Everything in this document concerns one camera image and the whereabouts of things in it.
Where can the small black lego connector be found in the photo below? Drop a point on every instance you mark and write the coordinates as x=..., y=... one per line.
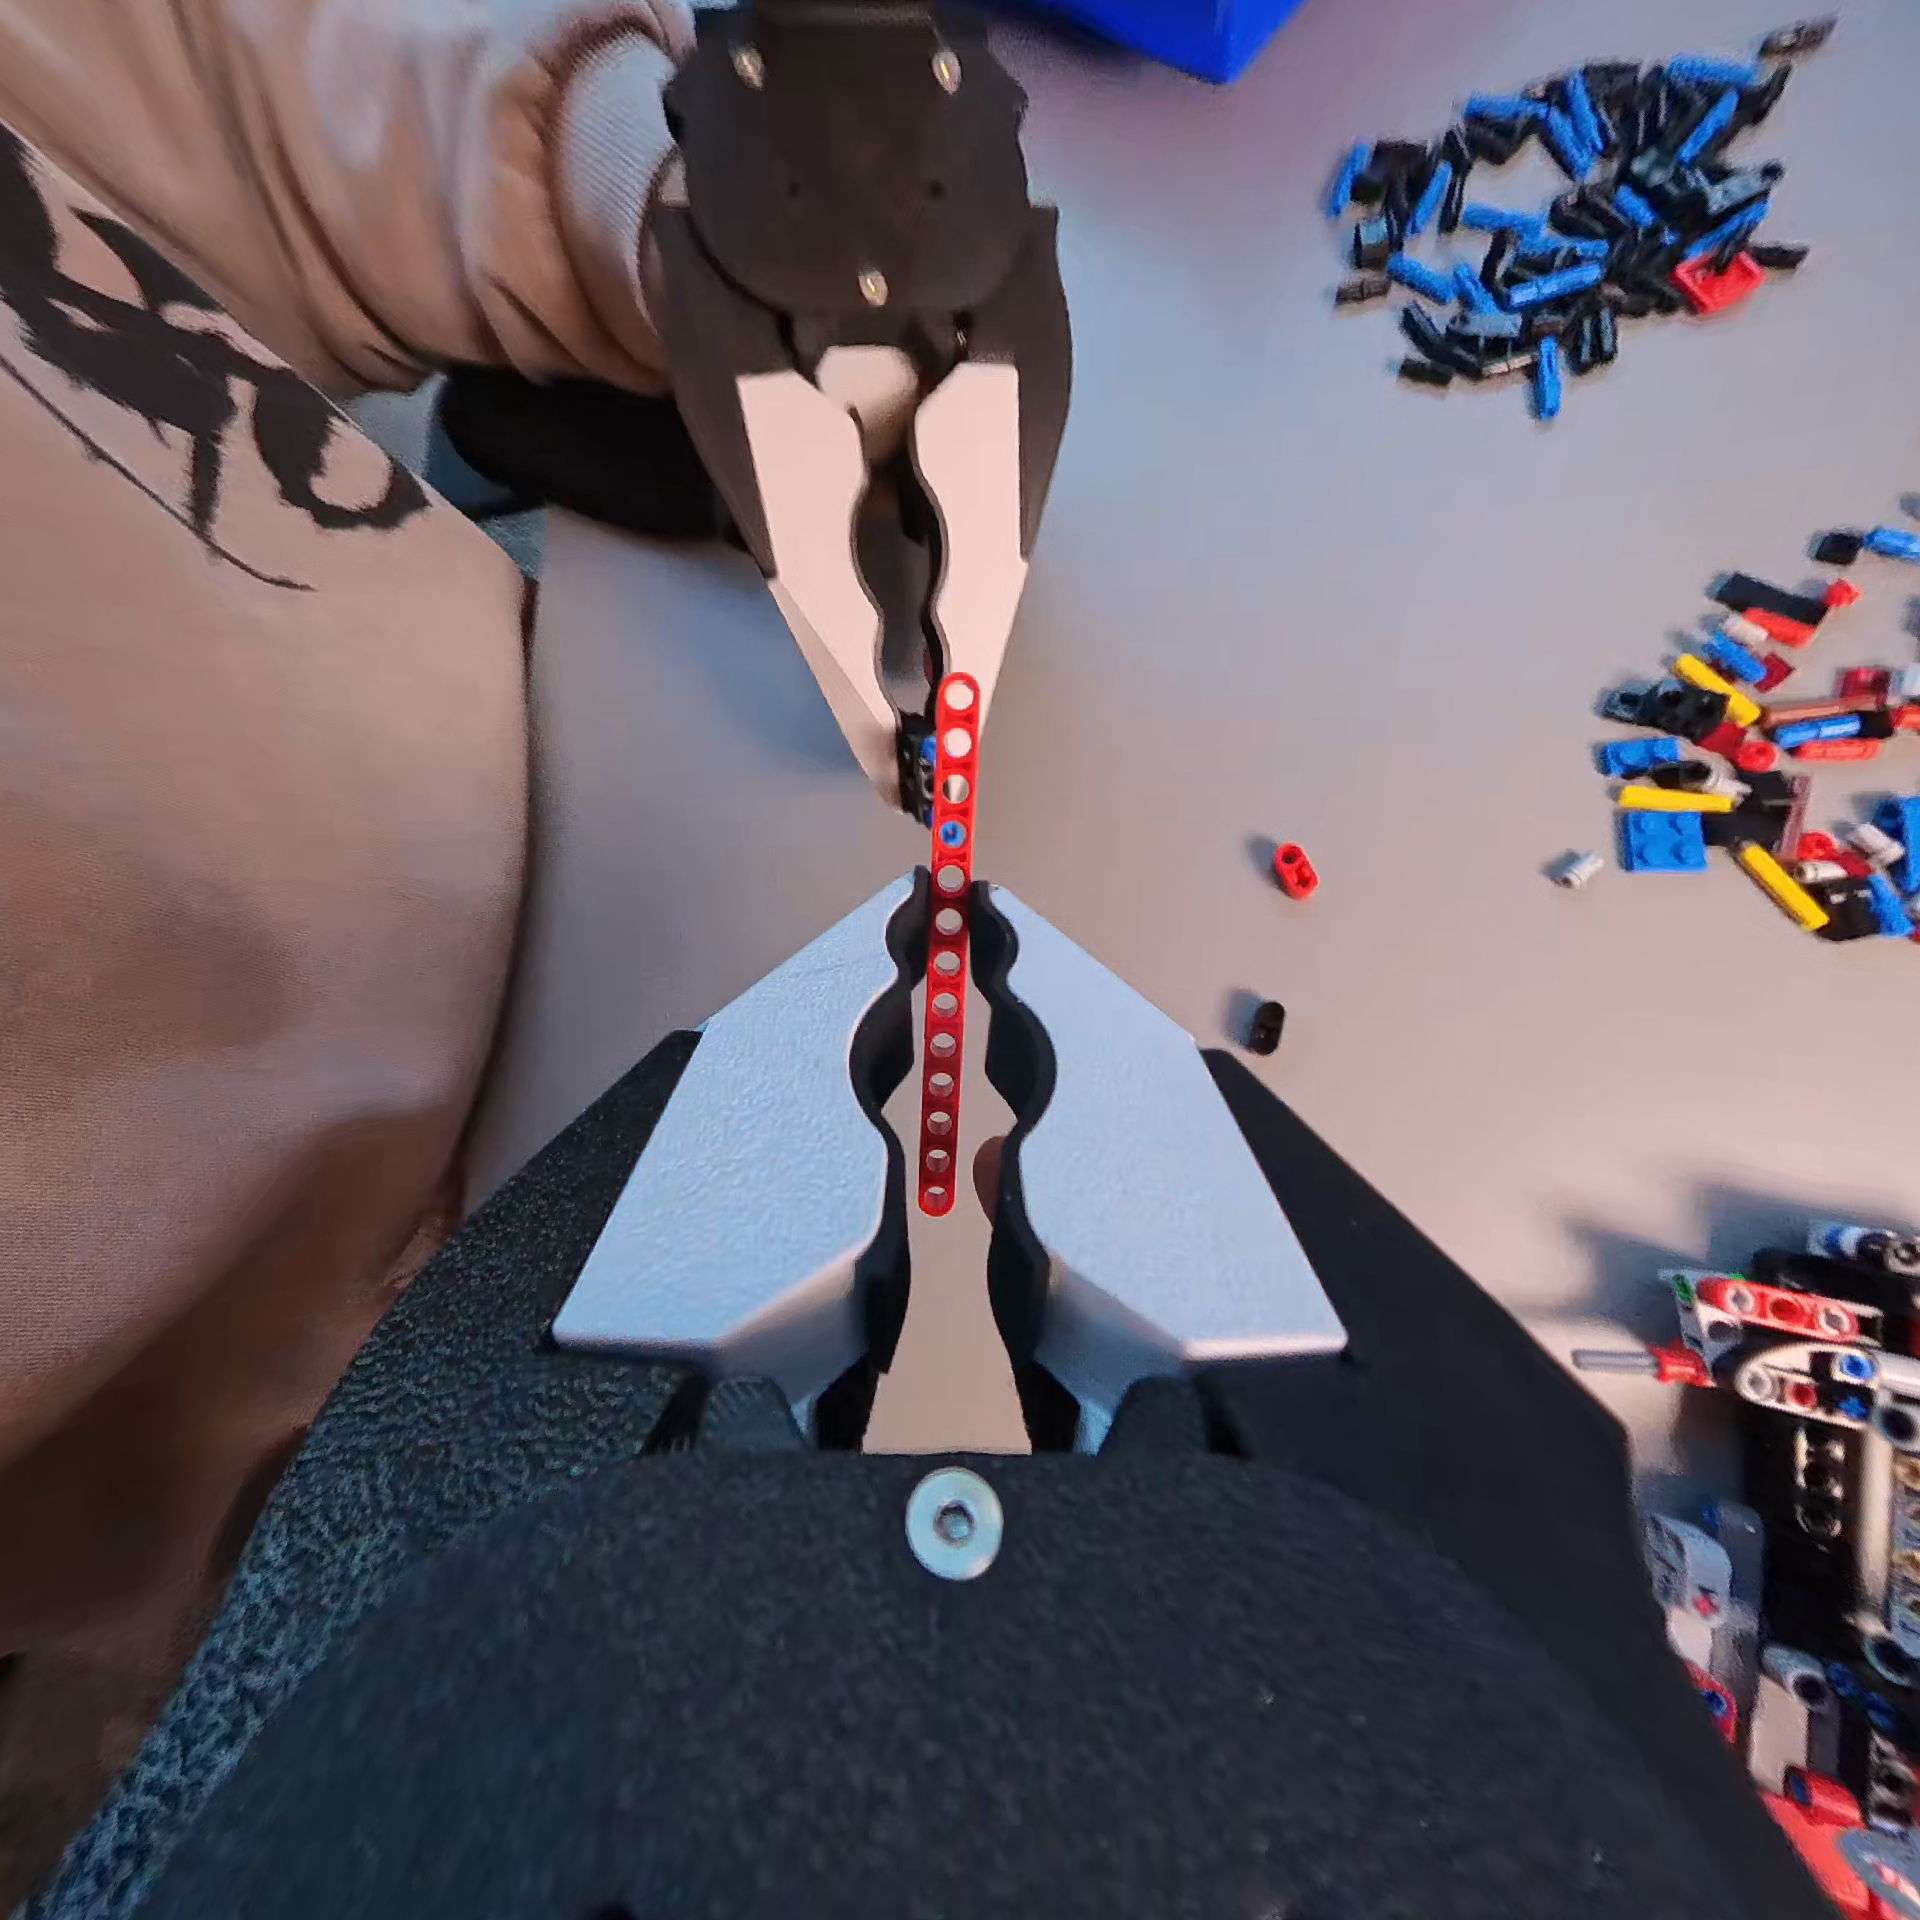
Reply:
x=1263, y=1027

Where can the black lego frame block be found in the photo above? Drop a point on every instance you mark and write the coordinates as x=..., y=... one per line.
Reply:
x=914, y=771

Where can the small grey lego piece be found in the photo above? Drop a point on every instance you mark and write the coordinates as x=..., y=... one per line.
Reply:
x=1575, y=867

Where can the partly built lego car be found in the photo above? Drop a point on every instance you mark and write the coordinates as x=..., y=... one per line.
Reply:
x=1800, y=1349

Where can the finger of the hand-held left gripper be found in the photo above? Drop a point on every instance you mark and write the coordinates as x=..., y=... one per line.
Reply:
x=805, y=495
x=983, y=479

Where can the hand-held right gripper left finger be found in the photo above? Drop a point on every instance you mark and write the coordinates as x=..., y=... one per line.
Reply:
x=751, y=1187

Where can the pile of mixed coloured bricks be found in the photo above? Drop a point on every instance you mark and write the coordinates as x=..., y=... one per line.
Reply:
x=1726, y=720

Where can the blue storage bin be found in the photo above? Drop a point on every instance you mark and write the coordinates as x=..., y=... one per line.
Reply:
x=1172, y=30

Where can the red lego frame piece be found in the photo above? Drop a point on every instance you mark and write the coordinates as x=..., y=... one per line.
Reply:
x=1718, y=281

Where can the long red lego beam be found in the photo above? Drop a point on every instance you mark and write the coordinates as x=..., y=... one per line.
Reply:
x=947, y=940

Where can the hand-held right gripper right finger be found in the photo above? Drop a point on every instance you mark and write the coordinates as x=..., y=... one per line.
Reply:
x=1154, y=1201

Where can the pile of black blue pegs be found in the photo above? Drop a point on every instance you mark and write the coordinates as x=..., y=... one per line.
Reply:
x=1562, y=195

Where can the small red lego connector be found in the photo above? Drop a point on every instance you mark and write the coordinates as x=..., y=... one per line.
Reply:
x=1296, y=872

